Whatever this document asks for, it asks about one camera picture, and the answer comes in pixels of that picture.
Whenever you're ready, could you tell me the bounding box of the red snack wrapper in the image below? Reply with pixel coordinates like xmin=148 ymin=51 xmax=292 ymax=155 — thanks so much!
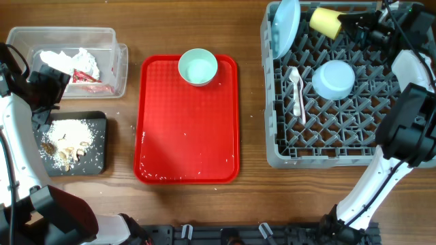
xmin=72 ymin=69 xmax=114 ymax=93

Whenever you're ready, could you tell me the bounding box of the white plastic spoon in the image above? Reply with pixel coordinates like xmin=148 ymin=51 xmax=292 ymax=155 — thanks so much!
xmin=289 ymin=67 xmax=301 ymax=117

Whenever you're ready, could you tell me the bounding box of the grey dishwasher rack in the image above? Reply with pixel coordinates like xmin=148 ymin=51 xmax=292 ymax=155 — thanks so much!
xmin=260 ymin=1 xmax=400 ymax=168

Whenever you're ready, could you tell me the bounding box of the red serving tray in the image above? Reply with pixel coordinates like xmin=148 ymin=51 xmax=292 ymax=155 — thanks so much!
xmin=134 ymin=54 xmax=240 ymax=184

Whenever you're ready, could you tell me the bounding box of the food scraps and rice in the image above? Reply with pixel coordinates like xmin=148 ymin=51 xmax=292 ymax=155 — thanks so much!
xmin=39 ymin=119 xmax=99 ymax=172

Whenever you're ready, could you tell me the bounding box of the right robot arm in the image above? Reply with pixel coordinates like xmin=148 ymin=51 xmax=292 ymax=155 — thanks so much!
xmin=319 ymin=5 xmax=435 ymax=244

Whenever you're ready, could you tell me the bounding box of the black food waste tray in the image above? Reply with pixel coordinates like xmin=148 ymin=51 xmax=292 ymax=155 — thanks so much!
xmin=33 ymin=111 xmax=107 ymax=177

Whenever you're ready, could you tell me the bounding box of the white plastic fork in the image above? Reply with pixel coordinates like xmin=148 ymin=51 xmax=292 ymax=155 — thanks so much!
xmin=298 ymin=77 xmax=307 ymax=125

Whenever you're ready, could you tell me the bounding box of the clear plastic waste bin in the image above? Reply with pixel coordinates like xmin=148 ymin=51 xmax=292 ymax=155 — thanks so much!
xmin=5 ymin=27 xmax=128 ymax=99

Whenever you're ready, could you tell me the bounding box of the light blue bowl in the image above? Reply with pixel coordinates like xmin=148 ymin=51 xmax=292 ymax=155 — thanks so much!
xmin=312 ymin=60 xmax=356 ymax=100

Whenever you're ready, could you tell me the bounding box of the light blue plate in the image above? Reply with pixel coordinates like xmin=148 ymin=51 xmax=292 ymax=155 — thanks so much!
xmin=271 ymin=0 xmax=300 ymax=59

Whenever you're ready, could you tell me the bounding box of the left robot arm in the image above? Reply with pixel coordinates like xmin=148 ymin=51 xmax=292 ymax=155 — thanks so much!
xmin=1 ymin=44 xmax=153 ymax=244

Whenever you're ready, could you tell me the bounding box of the yellow plastic cup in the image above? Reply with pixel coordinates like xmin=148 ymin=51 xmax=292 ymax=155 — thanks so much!
xmin=309 ymin=7 xmax=343 ymax=39

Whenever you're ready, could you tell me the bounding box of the white napkin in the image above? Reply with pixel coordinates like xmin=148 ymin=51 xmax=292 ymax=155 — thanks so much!
xmin=40 ymin=48 xmax=100 ymax=80

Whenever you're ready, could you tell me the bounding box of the green saucer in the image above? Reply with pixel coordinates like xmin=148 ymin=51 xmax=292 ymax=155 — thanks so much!
xmin=178 ymin=48 xmax=218 ymax=86

